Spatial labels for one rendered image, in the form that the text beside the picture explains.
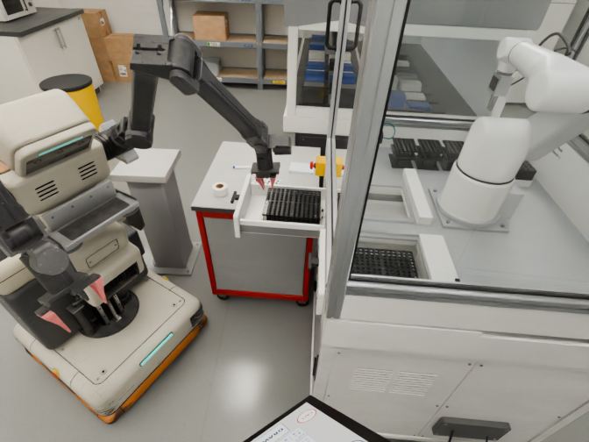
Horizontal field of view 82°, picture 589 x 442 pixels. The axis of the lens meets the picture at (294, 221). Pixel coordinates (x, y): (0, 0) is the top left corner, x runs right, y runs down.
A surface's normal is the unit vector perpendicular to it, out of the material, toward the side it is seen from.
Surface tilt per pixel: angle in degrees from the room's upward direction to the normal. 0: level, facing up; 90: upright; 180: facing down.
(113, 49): 90
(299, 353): 0
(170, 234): 90
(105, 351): 0
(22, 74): 90
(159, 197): 90
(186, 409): 0
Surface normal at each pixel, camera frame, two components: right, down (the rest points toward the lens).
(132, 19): -0.02, 0.65
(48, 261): 0.77, -0.02
